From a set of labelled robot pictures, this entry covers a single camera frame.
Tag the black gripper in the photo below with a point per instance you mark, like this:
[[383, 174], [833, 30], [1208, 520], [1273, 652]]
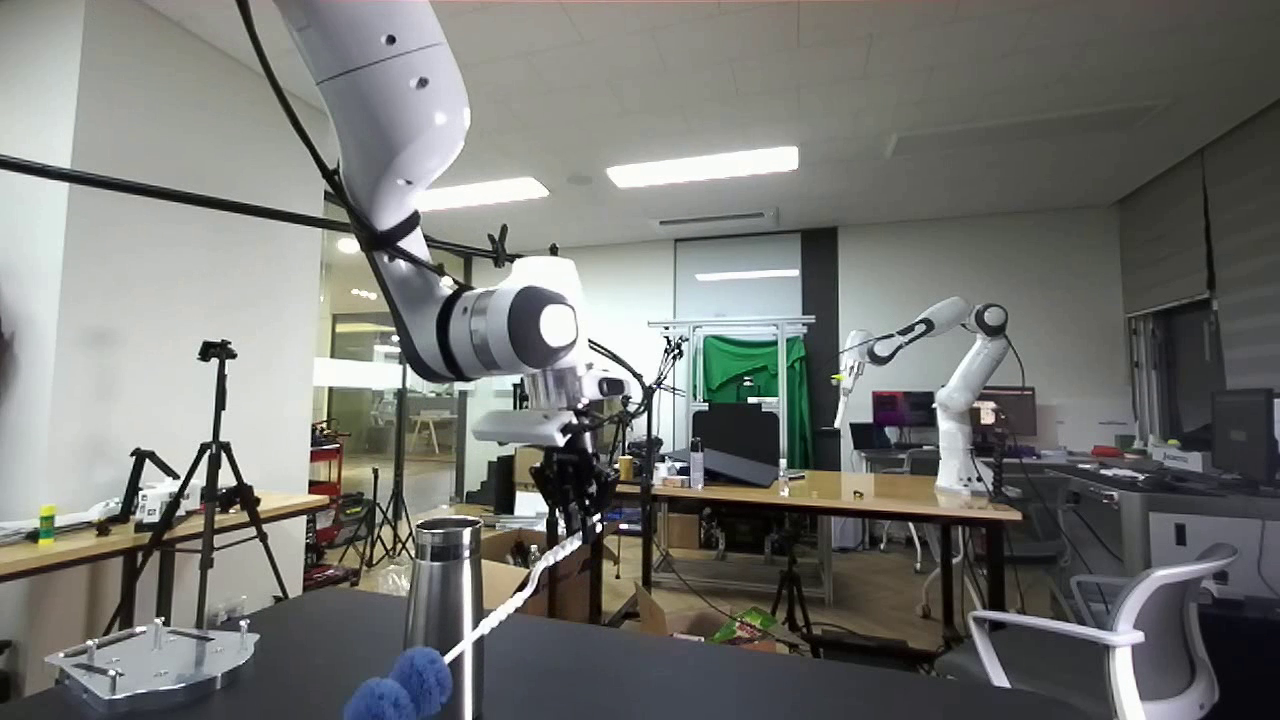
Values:
[[576, 470]]

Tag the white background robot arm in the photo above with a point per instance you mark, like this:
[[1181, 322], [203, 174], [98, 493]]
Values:
[[960, 424]]

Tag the black horizontal rod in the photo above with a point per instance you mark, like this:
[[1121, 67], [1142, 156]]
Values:
[[203, 198]]

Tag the black stand with white head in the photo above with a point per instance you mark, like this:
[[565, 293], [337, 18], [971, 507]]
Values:
[[649, 534]]

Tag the black vertical stand pole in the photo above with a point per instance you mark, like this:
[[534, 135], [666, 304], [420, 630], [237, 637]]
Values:
[[555, 603]]

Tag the small clear bottle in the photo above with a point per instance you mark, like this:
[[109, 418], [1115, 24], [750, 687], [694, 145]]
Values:
[[698, 470]]

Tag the stainless steel flask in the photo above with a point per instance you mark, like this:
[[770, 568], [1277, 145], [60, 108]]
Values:
[[441, 586]]

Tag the green item on floor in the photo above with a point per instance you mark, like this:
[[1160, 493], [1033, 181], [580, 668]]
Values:
[[746, 627]]

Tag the green cloth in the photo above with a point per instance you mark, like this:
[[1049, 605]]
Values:
[[746, 367]]

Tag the small black tripod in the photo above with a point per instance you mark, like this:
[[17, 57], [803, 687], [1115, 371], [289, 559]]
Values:
[[794, 586]]

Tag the glass door partition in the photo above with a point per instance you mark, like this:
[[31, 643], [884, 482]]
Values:
[[355, 424]]

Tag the wooden table with black legs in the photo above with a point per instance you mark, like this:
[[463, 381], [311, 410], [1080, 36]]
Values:
[[824, 496]]

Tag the red cart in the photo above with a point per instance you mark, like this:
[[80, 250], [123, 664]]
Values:
[[327, 463]]

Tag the ceiling air vent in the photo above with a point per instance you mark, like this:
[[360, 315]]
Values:
[[715, 219]]

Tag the monitor with pink screen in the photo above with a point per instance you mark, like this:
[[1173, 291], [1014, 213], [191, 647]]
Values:
[[905, 410]]

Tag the clear acrylic plate with screws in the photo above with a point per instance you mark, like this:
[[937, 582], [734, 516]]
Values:
[[146, 660]]

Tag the small green bottle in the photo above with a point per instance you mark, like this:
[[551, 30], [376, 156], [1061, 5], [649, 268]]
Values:
[[46, 527]]

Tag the white mesh office chair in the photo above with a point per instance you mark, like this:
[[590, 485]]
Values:
[[1173, 664]]

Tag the black computer monitor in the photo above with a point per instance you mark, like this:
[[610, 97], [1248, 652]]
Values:
[[1247, 434]]

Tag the grey window blinds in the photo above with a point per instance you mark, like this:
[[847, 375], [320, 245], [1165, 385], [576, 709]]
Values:
[[1243, 242]]

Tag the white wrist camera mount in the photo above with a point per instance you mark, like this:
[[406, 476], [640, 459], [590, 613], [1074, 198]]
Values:
[[524, 424]]

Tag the white metal frame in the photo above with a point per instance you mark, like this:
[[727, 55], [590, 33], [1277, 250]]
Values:
[[727, 322]]

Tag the black camera tripod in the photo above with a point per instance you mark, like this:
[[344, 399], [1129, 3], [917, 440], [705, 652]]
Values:
[[218, 348]]

